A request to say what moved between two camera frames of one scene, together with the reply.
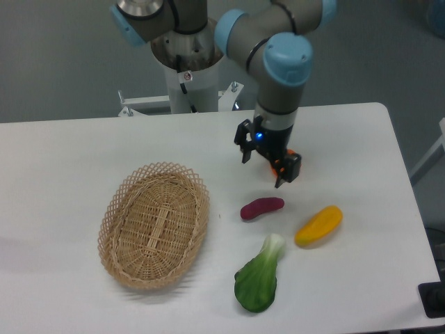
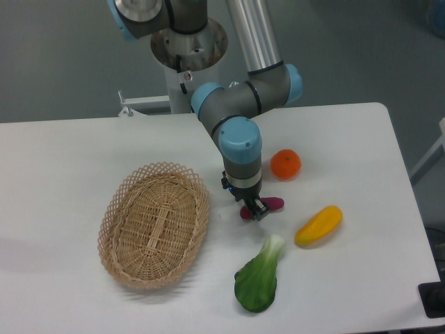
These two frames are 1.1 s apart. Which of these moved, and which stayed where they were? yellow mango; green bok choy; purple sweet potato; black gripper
Moved: black gripper
Stayed: green bok choy; purple sweet potato; yellow mango
